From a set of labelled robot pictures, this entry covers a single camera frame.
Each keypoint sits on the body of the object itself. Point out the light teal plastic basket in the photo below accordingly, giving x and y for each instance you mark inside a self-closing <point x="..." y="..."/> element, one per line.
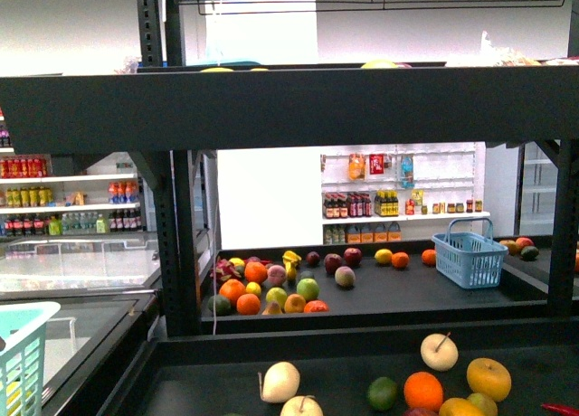
<point x="23" y="335"/>

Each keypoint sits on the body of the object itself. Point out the black upper shelf tray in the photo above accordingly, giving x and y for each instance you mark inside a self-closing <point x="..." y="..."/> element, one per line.
<point x="152" y="112"/>

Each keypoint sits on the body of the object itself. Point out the far yellow lemon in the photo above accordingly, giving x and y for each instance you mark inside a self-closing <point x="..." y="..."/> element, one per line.
<point x="383" y="257"/>

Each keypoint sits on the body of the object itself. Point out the far orange by basket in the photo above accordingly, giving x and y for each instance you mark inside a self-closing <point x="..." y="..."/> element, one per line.
<point x="429" y="257"/>

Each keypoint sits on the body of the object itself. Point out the white pear with stem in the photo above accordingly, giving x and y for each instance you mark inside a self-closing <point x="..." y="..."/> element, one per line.
<point x="279" y="383"/>

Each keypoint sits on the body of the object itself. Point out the small blue shopping basket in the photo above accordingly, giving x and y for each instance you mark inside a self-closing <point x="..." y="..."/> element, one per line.
<point x="468" y="259"/>

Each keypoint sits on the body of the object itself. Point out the white apple pear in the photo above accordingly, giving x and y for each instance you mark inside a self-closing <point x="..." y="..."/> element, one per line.
<point x="302" y="405"/>

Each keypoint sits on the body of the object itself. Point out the white pear far back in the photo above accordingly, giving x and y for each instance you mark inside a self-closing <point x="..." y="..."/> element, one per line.
<point x="439" y="352"/>

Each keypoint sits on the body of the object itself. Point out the green lime upper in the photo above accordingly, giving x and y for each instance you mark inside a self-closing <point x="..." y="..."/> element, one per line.
<point x="382" y="394"/>

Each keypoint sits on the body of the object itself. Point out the orange tangerine back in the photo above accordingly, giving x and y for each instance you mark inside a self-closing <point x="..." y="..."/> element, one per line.
<point x="423" y="390"/>

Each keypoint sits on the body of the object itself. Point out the red apple middle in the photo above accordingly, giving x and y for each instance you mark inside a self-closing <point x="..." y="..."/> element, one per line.
<point x="419" y="411"/>

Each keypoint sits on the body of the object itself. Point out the golden pear apple back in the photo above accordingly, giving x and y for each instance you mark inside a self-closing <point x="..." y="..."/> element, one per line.
<point x="488" y="376"/>

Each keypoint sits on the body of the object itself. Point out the yellow orange pear apple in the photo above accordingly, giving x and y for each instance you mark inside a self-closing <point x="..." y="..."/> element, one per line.
<point x="459" y="407"/>

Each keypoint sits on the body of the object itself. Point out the brown kiwi upper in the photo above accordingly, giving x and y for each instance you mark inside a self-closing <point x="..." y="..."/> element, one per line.
<point x="484" y="403"/>

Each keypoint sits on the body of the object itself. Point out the red chili pepper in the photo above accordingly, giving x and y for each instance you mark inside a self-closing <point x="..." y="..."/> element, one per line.
<point x="560" y="409"/>

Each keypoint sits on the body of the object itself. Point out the black shelf post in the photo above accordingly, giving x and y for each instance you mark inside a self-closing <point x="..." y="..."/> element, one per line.
<point x="173" y="196"/>

